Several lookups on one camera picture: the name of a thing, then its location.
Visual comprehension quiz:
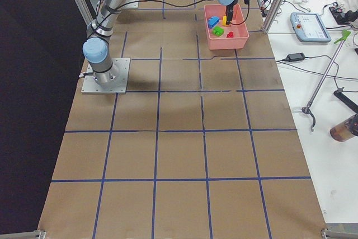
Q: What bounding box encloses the yellow toy block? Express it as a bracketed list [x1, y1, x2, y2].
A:
[222, 16, 230, 26]

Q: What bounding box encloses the blue toy block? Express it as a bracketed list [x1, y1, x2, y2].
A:
[207, 16, 220, 29]

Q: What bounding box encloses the green toy block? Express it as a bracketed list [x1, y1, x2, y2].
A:
[212, 26, 224, 37]

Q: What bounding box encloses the pink plastic box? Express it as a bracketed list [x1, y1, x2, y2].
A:
[204, 4, 249, 50]

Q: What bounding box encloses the teach pendant tablet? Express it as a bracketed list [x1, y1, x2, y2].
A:
[290, 12, 331, 43]

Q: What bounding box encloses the black power adapter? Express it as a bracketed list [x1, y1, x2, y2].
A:
[285, 53, 306, 63]

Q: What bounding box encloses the brown bottle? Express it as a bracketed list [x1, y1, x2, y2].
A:
[330, 114, 357, 142]

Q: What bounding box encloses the green-handled reacher grabber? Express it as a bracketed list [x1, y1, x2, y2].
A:
[302, 30, 351, 132]

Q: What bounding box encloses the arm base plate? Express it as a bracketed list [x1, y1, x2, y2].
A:
[81, 58, 130, 94]

